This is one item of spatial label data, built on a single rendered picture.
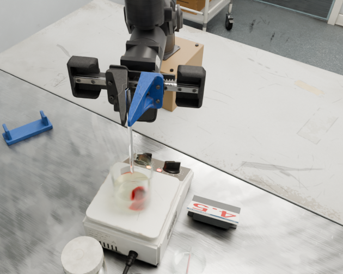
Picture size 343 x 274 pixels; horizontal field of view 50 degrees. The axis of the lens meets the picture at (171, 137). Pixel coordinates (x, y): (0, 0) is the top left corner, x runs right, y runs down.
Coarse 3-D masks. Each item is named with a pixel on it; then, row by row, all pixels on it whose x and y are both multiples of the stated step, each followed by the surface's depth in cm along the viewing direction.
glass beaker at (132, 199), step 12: (120, 156) 54; (144, 156) 54; (120, 168) 56; (144, 168) 56; (144, 180) 51; (120, 192) 52; (132, 192) 52; (144, 192) 53; (120, 204) 55; (132, 204) 54; (144, 204) 55
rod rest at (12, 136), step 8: (40, 112) 80; (40, 120) 81; (48, 120) 82; (16, 128) 79; (24, 128) 79; (32, 128) 80; (40, 128) 80; (48, 128) 80; (8, 136) 76; (16, 136) 78; (24, 136) 78; (8, 144) 77
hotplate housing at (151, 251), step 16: (192, 176) 70; (176, 208) 61; (96, 224) 57; (112, 240) 57; (128, 240) 56; (144, 240) 55; (160, 240) 56; (128, 256) 57; (144, 256) 58; (160, 256) 57
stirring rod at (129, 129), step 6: (126, 90) 44; (126, 96) 44; (126, 102) 45; (126, 108) 46; (132, 138) 50; (132, 144) 50; (132, 150) 51; (132, 156) 52; (132, 162) 53; (132, 168) 54; (132, 174) 55; (132, 180) 56
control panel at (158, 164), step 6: (156, 162) 70; (162, 162) 71; (156, 168) 67; (162, 168) 68; (180, 168) 70; (186, 168) 70; (168, 174) 66; (174, 174) 66; (180, 174) 67; (186, 174) 67; (180, 180) 64
